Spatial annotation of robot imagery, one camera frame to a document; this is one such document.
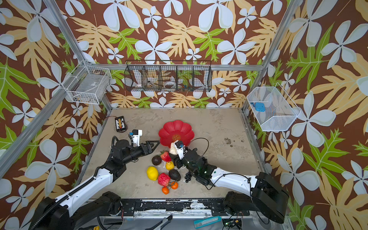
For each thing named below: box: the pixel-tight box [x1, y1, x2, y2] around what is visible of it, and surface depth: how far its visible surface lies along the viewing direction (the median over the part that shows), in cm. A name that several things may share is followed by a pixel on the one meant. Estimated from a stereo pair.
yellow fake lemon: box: [146, 165, 159, 182], surface depth 84 cm
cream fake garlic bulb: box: [169, 141, 178, 155], surface depth 76 cm
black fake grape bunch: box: [184, 171, 193, 184], surface depth 85 cm
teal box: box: [193, 215, 222, 230], surface depth 72 cm
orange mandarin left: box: [161, 186, 170, 196], surface depth 80 cm
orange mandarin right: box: [171, 181, 179, 190], surface depth 82 cm
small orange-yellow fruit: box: [165, 161, 175, 171], surface depth 87 cm
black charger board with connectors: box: [114, 115, 127, 133], surface depth 110 cm
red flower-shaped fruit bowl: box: [158, 119, 195, 149], surface depth 107 cm
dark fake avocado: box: [168, 169, 182, 182], surface depth 83 cm
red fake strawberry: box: [160, 150, 172, 162], surface depth 91 cm
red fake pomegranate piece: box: [157, 172, 172, 187], surface depth 80 cm
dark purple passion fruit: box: [151, 155, 162, 166], surface depth 89 cm
